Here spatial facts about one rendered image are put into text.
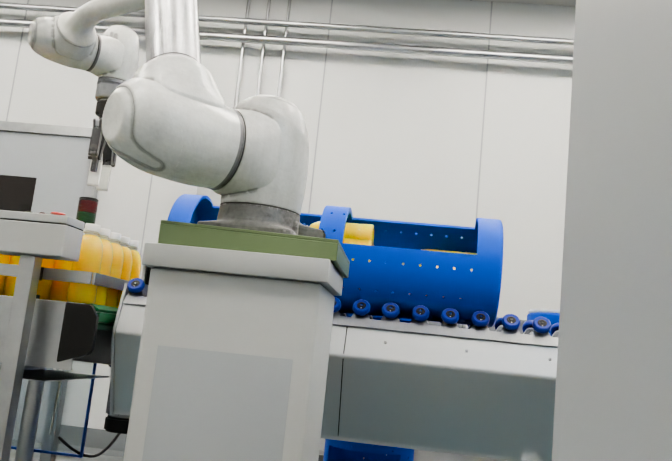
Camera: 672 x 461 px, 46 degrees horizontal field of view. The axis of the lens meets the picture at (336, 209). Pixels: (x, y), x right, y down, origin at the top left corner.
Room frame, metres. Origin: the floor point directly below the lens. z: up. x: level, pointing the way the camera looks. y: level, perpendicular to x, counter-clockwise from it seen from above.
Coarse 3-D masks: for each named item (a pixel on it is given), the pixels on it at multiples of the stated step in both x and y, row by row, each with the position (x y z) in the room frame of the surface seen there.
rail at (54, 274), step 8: (0, 264) 2.03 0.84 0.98; (8, 264) 2.03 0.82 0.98; (0, 272) 2.03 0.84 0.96; (8, 272) 2.02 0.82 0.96; (16, 272) 2.02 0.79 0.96; (48, 272) 2.01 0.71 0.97; (56, 272) 2.01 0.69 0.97; (64, 272) 2.01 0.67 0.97; (72, 272) 2.00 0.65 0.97; (80, 272) 2.00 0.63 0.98; (88, 272) 2.00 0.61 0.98; (56, 280) 2.01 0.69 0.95; (64, 280) 2.01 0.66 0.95; (72, 280) 2.00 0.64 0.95; (80, 280) 2.00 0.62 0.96; (88, 280) 2.00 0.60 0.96
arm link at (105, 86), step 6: (102, 78) 2.01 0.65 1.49; (108, 78) 2.00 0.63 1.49; (114, 78) 2.00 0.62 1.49; (102, 84) 2.01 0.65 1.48; (108, 84) 2.00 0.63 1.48; (114, 84) 2.00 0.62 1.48; (96, 90) 2.02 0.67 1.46; (102, 90) 2.01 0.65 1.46; (108, 90) 2.00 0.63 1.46; (96, 96) 2.02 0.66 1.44; (102, 96) 2.01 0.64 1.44; (108, 96) 2.00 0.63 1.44
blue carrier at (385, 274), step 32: (320, 224) 2.01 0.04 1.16; (384, 224) 2.18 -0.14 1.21; (416, 224) 2.16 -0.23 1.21; (480, 224) 2.00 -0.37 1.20; (352, 256) 1.98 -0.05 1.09; (384, 256) 1.97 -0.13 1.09; (416, 256) 1.96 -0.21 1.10; (448, 256) 1.95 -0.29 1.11; (480, 256) 1.94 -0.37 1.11; (352, 288) 2.01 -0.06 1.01; (384, 288) 1.99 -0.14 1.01; (416, 288) 1.98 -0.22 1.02; (448, 288) 1.97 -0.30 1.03; (480, 288) 1.95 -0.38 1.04
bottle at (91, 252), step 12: (84, 240) 2.02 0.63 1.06; (96, 240) 2.03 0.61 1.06; (84, 252) 2.01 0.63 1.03; (96, 252) 2.02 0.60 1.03; (72, 264) 2.03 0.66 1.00; (84, 264) 2.01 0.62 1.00; (96, 264) 2.03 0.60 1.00; (72, 288) 2.01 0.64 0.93; (84, 288) 2.01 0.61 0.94; (96, 288) 2.04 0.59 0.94; (72, 300) 2.01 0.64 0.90; (84, 300) 2.01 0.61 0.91
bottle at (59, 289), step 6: (60, 264) 2.06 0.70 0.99; (66, 264) 2.06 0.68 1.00; (54, 282) 2.06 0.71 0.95; (60, 282) 2.06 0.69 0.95; (66, 282) 2.06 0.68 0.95; (54, 288) 2.06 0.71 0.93; (60, 288) 2.06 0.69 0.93; (66, 288) 2.06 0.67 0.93; (54, 294) 2.06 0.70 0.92; (60, 294) 2.06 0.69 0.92; (66, 294) 2.06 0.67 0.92; (60, 300) 2.06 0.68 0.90; (66, 300) 2.06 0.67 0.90
